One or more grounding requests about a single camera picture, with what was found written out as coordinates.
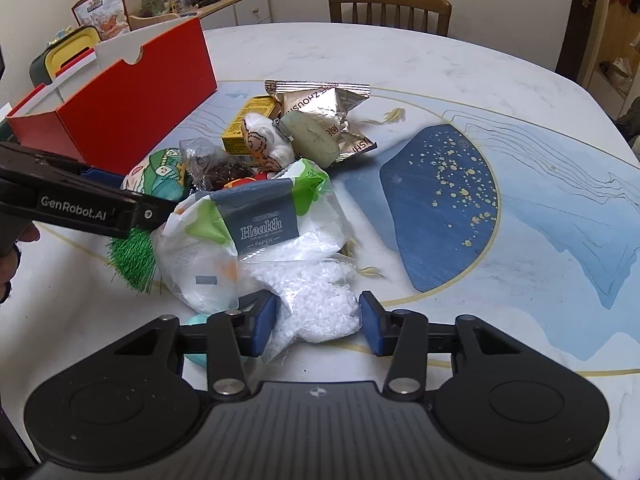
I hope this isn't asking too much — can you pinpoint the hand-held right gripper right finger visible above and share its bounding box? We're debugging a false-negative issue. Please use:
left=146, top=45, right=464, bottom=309
left=358, top=291, right=537, bottom=402

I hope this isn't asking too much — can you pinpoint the green patterned pouch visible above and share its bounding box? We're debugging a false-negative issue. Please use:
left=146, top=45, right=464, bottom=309
left=121, top=147, right=194, bottom=202

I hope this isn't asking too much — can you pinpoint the small red object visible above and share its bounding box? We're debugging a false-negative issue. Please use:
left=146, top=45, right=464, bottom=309
left=223, top=172, right=273, bottom=191

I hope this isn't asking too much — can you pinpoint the green tinsel tuft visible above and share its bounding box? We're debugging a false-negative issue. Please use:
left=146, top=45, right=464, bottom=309
left=106, top=227, right=159, bottom=295

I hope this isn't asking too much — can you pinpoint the dark cloth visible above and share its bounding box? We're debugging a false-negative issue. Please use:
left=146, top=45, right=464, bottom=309
left=616, top=109, right=640, bottom=162

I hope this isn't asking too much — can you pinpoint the wooden shelf unit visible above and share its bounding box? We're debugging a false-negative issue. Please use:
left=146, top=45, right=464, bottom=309
left=585, top=0, right=640, bottom=127

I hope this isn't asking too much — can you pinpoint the clear bag of white beads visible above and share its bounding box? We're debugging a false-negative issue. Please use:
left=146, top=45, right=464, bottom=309
left=237, top=255, right=364, bottom=365

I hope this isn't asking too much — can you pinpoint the dark wooden door frame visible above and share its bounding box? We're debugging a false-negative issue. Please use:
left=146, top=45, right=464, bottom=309
left=555, top=0, right=617, bottom=87

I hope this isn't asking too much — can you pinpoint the person's left hand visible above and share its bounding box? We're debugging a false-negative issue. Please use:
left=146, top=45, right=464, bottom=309
left=0, top=224, right=42, bottom=307

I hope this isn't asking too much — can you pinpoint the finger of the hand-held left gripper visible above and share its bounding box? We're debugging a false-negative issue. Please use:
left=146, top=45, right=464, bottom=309
left=0, top=166, right=179, bottom=240
left=0, top=142, right=127, bottom=191

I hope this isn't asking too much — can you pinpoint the silver foil snack bag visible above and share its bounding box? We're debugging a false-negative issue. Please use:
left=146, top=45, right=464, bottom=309
left=264, top=80, right=379, bottom=164

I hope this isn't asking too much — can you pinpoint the tissue pack in plastic wrap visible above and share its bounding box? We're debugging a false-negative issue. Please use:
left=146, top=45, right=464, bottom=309
left=165, top=157, right=354, bottom=264

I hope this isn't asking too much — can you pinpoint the printed snack bag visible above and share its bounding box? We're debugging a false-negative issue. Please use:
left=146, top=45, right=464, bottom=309
left=71, top=0, right=132, bottom=41

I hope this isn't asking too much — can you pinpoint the white cabinet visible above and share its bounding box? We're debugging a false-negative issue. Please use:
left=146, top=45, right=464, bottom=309
left=127, top=0, right=274, bottom=32

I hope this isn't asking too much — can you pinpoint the white plush pin badge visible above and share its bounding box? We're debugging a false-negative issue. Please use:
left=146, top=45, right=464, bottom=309
left=241, top=112, right=296, bottom=174

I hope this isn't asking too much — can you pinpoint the light wooden tray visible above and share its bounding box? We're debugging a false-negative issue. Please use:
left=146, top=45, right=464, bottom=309
left=128, top=10, right=182, bottom=31

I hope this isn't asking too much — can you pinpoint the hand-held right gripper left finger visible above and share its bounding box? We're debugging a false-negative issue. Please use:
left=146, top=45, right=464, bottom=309
left=101, top=291, right=279, bottom=402

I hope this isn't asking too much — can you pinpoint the pale green oval case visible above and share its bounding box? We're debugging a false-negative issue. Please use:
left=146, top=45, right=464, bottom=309
left=277, top=111, right=342, bottom=169

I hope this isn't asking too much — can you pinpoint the white plastic packet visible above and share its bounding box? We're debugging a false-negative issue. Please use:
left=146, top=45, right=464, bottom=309
left=155, top=210, right=242, bottom=314

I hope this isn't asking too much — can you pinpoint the red cardboard box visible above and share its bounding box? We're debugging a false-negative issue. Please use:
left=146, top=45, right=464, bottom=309
left=5, top=16, right=219, bottom=177

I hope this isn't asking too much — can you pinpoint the small yellow box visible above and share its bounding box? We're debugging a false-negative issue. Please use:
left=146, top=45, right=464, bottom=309
left=221, top=95, right=282, bottom=157

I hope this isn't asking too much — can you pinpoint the yellow black container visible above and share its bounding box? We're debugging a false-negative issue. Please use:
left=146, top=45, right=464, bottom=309
left=29, top=25, right=99, bottom=86

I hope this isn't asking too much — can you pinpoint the clear bag of dark snacks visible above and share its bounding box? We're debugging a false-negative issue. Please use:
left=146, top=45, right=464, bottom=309
left=179, top=137, right=256, bottom=194

